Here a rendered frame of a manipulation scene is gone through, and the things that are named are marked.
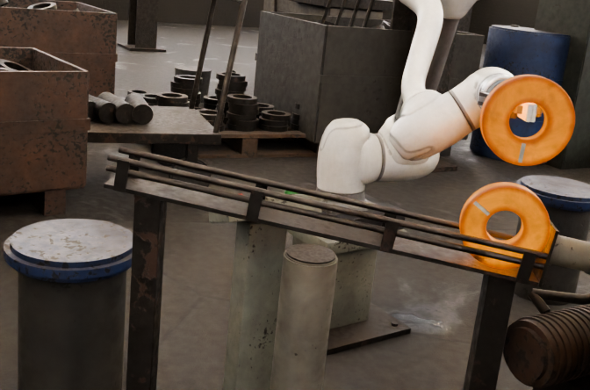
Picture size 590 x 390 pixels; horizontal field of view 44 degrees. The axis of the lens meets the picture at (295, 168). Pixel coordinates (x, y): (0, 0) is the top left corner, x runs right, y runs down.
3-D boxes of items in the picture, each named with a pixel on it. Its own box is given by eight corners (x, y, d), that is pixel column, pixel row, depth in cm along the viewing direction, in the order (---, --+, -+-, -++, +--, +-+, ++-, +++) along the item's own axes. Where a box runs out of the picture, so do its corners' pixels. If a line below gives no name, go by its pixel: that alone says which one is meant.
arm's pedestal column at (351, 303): (243, 304, 251) (251, 218, 243) (336, 285, 274) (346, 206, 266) (312, 359, 220) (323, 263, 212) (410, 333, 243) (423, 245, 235)
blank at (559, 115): (585, 83, 124) (579, 81, 127) (492, 69, 124) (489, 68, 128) (564, 173, 127) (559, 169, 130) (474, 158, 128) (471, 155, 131)
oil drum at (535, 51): (572, 163, 517) (598, 35, 494) (511, 167, 487) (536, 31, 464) (509, 142, 566) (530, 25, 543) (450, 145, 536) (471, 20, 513)
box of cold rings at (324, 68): (390, 126, 586) (405, 14, 564) (467, 155, 508) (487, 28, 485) (248, 126, 528) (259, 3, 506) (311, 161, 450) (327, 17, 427)
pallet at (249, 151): (285, 127, 539) (291, 67, 528) (336, 156, 469) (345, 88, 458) (120, 126, 488) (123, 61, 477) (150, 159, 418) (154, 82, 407)
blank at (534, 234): (507, 286, 134) (504, 279, 137) (570, 226, 129) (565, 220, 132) (442, 230, 133) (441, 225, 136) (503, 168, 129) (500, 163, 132)
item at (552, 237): (541, 287, 131) (559, 231, 128) (537, 286, 131) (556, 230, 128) (532, 271, 138) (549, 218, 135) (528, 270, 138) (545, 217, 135)
